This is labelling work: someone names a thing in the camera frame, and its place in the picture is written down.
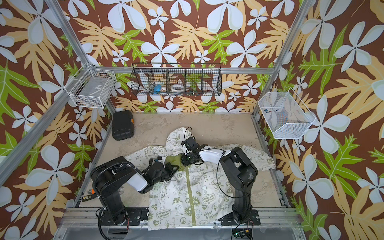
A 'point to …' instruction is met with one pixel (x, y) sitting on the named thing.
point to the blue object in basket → (157, 88)
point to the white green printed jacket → (201, 196)
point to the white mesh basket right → (287, 116)
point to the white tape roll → (177, 88)
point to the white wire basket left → (92, 87)
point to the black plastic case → (123, 125)
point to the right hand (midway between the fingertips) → (182, 161)
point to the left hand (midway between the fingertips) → (181, 165)
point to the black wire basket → (175, 79)
